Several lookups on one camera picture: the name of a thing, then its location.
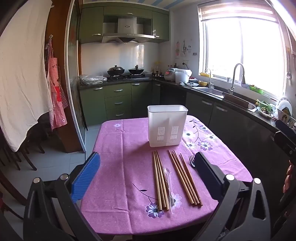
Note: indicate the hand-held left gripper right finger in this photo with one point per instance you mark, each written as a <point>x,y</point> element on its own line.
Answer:
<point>208,173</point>

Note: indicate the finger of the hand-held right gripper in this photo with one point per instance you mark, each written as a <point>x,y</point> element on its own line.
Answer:
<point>283,125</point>
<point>284,143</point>

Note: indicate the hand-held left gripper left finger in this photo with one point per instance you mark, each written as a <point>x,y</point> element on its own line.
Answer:
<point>86,178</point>

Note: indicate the dark wooden chopstick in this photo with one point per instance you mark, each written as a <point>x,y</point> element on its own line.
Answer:
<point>183,178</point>
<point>186,178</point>
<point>180,177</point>
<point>191,180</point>

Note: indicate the dark metal fork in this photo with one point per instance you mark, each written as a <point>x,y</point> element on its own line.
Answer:
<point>191,161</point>

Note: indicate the clear plastic spoon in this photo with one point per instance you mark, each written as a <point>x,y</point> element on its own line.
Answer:
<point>167,172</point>

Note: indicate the light wooden chopstick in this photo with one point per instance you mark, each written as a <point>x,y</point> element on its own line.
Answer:
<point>161,180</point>
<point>156,180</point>

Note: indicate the white plastic utensil holder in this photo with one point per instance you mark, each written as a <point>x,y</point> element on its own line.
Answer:
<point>166,125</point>

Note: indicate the person's right hand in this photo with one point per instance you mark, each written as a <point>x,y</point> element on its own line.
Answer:
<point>288,180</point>

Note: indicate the dish rack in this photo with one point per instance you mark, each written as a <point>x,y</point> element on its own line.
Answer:
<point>288,119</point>

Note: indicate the white plate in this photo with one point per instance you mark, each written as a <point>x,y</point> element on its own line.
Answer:
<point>285,106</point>

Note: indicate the plate of vegetables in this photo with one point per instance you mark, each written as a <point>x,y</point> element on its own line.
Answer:
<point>266,110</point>

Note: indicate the green bowl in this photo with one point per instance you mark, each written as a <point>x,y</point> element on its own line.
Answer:
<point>256,89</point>

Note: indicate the purple floral tablecloth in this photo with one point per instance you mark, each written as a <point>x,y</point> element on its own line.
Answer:
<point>129,162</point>

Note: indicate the dark lower cabinets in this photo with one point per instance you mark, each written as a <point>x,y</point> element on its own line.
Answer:
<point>231,125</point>

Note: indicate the hanging ladle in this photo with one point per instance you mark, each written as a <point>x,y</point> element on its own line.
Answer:
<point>289,69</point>

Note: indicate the tall chrome faucet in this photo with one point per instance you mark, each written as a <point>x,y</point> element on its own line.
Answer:
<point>233,78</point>

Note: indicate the dark wooden chair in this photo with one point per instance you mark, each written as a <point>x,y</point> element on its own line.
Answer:
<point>25,148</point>

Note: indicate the steel sink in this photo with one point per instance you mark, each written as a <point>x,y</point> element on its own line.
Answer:
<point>211,92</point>

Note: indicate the green lower cabinets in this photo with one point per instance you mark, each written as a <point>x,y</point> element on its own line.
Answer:
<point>115,102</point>

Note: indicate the green cabinets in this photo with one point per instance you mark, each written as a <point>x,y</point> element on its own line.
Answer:
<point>90,25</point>
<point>115,102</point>

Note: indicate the window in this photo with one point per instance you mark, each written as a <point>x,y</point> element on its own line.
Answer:
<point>245,51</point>

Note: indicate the sliding glass door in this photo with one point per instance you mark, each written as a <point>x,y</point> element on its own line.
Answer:
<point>75,92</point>

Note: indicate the small chrome faucet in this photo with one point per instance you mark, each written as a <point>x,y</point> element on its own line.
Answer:
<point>209,77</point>

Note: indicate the yellow bowl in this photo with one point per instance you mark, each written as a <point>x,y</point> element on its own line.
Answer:
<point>202,83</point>

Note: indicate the red checked apron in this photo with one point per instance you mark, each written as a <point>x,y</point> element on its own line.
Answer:
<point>56,92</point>

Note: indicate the white dish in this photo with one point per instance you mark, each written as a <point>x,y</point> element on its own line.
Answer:
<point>192,84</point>

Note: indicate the yellow tray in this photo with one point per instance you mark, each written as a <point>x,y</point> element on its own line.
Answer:
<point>204,74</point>

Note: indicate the clear plastic bag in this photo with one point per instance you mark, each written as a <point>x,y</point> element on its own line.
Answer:
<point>91,79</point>

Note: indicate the white plastic container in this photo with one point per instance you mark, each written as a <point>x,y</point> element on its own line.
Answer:
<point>183,76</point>

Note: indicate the white rice cooker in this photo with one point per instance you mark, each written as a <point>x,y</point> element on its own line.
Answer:
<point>170,75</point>

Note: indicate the gas stove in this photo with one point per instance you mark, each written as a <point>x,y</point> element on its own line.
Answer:
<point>129,77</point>

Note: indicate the black lidded wok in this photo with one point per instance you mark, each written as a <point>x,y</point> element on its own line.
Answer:
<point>115,70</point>

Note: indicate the glass seasoning bottle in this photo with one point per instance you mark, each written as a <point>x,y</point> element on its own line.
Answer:
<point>156,68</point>

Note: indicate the white hanging cloth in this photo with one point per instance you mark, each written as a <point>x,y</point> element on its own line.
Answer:
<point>20,81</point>

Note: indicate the roller blind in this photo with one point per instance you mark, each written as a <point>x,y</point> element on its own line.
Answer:
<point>231,10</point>

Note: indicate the green upper cabinets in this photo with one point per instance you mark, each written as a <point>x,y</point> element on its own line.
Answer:
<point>90,25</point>

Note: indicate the steel range hood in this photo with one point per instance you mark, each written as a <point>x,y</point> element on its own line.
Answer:
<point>127,27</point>

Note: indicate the wall ornament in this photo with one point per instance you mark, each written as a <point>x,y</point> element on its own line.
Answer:
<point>183,48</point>

